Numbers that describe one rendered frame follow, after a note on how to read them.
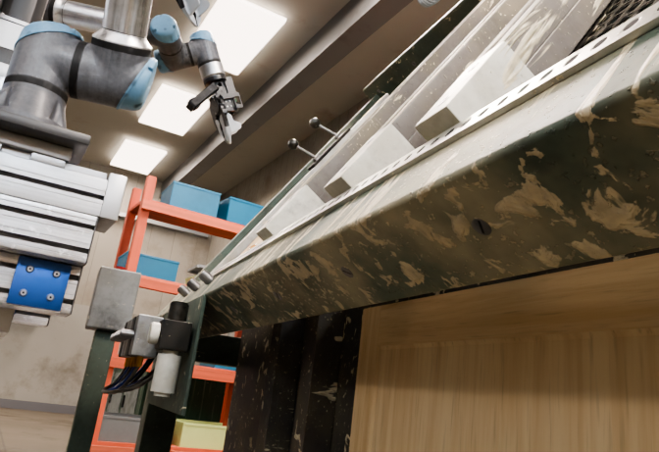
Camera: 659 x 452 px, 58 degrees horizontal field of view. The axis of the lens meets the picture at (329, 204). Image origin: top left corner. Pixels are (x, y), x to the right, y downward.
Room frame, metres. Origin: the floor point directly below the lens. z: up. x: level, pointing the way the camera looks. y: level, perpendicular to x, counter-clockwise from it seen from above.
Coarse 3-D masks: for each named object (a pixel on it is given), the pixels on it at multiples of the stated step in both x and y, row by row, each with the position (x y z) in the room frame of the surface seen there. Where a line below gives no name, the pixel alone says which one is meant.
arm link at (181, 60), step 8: (184, 48) 1.61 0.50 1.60; (160, 56) 1.61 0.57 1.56; (168, 56) 1.57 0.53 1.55; (176, 56) 1.58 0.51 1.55; (184, 56) 1.62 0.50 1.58; (160, 64) 1.62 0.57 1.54; (168, 64) 1.62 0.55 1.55; (176, 64) 1.62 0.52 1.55; (184, 64) 1.64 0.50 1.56; (192, 64) 1.65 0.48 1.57; (160, 72) 1.65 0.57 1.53; (168, 72) 1.66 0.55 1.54
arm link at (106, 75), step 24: (120, 0) 0.98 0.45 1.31; (144, 0) 0.99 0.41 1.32; (120, 24) 1.00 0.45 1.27; (144, 24) 1.02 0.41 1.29; (96, 48) 1.02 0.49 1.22; (120, 48) 1.02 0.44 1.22; (144, 48) 1.04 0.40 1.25; (96, 72) 1.04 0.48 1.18; (120, 72) 1.04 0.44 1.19; (144, 72) 1.05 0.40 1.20; (96, 96) 1.07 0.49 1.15; (120, 96) 1.07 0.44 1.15; (144, 96) 1.09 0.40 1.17
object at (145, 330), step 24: (168, 312) 1.65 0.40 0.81; (192, 312) 1.32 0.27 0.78; (120, 336) 1.42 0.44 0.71; (144, 336) 1.36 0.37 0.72; (168, 336) 1.24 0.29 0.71; (192, 336) 1.27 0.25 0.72; (168, 360) 1.25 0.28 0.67; (192, 360) 1.24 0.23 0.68; (120, 384) 1.44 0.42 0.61; (168, 384) 1.25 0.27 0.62; (168, 408) 1.39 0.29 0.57
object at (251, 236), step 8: (384, 96) 1.88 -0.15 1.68; (376, 104) 1.87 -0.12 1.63; (368, 112) 1.86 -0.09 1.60; (360, 120) 1.86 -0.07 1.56; (352, 128) 1.84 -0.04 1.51; (344, 136) 1.83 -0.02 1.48; (336, 144) 1.82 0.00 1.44; (304, 176) 1.81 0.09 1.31; (296, 184) 1.81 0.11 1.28; (288, 192) 1.81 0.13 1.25; (280, 200) 1.81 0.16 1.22; (272, 216) 1.75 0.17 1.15; (264, 224) 1.75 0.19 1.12; (248, 240) 1.73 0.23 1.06; (240, 248) 1.73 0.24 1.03; (232, 256) 1.72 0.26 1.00; (224, 264) 1.71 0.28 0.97
